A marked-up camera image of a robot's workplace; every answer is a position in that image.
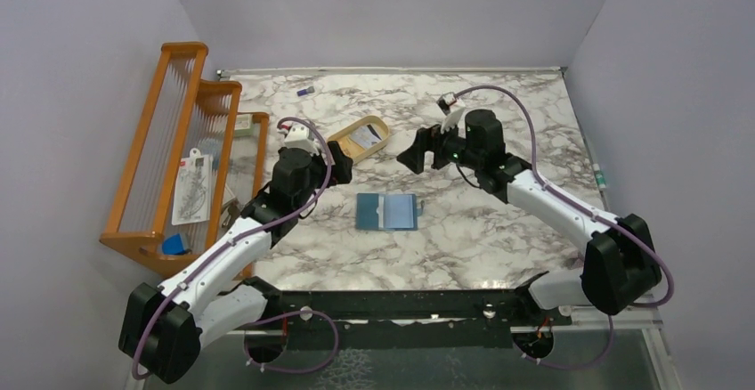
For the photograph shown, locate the blue object in rack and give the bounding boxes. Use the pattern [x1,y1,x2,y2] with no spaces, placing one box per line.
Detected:
[160,233,191,256]

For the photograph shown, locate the grey white card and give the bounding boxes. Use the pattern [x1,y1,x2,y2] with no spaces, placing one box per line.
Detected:
[348,124,383,150]

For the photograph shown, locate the teal card holder wallet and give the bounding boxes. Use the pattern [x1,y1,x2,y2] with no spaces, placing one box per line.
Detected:
[355,193,425,232]

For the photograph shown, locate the small purple marker cap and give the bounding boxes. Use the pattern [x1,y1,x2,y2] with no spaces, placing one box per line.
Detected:
[296,86,315,97]

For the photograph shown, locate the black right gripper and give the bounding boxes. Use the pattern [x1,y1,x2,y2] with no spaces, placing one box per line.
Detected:
[397,115,483,175]

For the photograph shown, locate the yellow oval tray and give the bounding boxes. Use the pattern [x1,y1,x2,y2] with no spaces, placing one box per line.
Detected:
[327,115,391,165]

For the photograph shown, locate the orange wooden rack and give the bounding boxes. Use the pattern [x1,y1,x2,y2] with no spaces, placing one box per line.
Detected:
[100,42,271,278]

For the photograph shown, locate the green white marker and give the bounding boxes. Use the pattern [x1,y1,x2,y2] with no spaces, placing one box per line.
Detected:
[592,163,606,190]

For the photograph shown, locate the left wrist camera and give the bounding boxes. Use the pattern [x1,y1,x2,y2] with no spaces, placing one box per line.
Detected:
[283,123,321,155]

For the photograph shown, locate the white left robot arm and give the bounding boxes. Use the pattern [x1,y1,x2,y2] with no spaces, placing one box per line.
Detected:
[118,141,353,384]

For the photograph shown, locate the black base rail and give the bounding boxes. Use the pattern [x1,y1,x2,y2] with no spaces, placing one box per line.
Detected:
[237,277,572,351]

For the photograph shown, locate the white packaged item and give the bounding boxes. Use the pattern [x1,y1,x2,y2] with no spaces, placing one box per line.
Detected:
[171,148,213,226]

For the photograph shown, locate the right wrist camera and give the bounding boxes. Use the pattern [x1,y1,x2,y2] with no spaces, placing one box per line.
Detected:
[437,93,466,134]

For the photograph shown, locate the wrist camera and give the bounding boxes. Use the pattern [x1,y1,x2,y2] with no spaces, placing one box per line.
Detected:
[283,123,321,155]
[437,93,466,134]

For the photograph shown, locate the green white box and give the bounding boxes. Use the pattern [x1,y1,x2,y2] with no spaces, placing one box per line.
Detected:
[233,114,255,137]

